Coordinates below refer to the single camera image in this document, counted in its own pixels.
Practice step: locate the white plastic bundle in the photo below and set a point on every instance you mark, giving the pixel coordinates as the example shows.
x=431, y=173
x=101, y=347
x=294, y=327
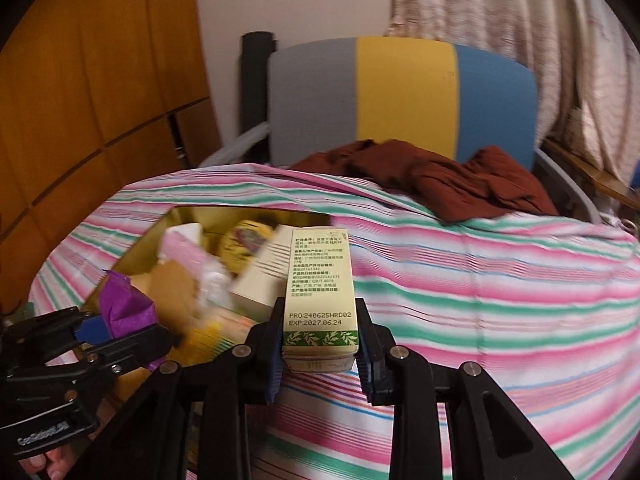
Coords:
x=214, y=283

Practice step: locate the beige cardboard box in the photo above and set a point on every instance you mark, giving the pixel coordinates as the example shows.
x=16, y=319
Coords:
x=255, y=291

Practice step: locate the yellow knitted toy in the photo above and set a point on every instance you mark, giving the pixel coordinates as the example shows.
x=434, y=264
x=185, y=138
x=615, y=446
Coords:
x=238, y=246

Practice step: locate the pink ribbed pack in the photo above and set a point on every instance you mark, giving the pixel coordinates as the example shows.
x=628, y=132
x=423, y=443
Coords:
x=186, y=254

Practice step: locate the green white small box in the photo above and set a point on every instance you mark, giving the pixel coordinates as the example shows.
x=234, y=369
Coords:
x=320, y=327

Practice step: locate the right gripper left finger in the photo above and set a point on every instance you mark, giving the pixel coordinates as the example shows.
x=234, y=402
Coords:
x=149, y=438

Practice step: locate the snack packet green edge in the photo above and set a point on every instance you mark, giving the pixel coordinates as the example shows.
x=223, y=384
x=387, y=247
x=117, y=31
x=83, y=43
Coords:
x=208, y=338

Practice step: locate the person's left hand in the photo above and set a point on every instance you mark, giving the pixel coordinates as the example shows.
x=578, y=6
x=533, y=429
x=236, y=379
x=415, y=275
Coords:
x=55, y=463

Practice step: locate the black rolled mat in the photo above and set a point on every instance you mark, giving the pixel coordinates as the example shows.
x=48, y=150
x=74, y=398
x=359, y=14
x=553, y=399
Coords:
x=256, y=48

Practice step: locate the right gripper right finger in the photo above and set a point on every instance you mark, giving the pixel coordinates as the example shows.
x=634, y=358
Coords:
x=448, y=419

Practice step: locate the wooden wardrobe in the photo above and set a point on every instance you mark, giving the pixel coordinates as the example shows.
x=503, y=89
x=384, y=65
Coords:
x=95, y=94

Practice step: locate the dark red cloth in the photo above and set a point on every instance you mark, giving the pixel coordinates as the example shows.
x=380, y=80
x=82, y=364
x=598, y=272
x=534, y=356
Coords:
x=487, y=186

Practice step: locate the white foam block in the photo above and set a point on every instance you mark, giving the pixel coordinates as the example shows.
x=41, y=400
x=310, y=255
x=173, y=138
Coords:
x=190, y=231

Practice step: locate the wooden side desk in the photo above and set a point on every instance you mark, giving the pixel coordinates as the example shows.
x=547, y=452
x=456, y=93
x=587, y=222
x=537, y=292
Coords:
x=590, y=177

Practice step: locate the patterned pink curtain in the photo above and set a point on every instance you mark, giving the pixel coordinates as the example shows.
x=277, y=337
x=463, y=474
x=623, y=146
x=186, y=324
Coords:
x=585, y=63

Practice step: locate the grey yellow blue chair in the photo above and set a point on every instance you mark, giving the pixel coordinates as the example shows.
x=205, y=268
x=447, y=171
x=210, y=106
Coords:
x=448, y=99

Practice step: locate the gold metal tin tray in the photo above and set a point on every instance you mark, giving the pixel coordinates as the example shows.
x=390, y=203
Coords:
x=139, y=260

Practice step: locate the striped pink green tablecloth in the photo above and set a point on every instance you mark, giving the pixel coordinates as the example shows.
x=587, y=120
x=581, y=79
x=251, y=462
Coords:
x=548, y=306

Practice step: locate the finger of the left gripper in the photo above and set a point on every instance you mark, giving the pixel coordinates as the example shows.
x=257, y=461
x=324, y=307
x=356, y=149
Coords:
x=39, y=340
x=124, y=354

